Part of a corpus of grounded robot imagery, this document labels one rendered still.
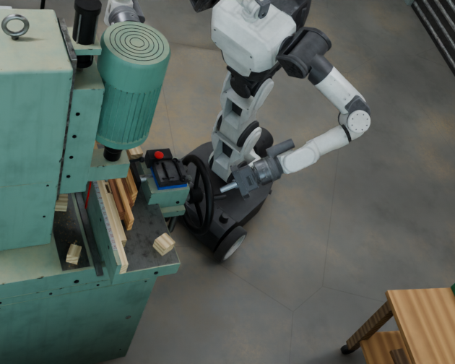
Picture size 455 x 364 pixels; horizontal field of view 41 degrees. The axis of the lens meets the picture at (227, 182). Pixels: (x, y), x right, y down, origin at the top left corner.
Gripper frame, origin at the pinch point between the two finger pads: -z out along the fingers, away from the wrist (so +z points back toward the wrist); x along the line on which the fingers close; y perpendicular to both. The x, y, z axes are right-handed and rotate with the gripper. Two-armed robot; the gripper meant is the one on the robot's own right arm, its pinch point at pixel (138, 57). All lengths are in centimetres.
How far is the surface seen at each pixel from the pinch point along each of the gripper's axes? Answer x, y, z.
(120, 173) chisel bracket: 14.9, 27.3, -17.6
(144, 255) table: 25, 35, -40
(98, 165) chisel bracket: 6.3, 28.3, -17.3
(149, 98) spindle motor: -6.9, -2.0, -22.2
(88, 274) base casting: 22, 54, -36
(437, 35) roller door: 332, -95, 163
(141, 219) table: 27, 33, -27
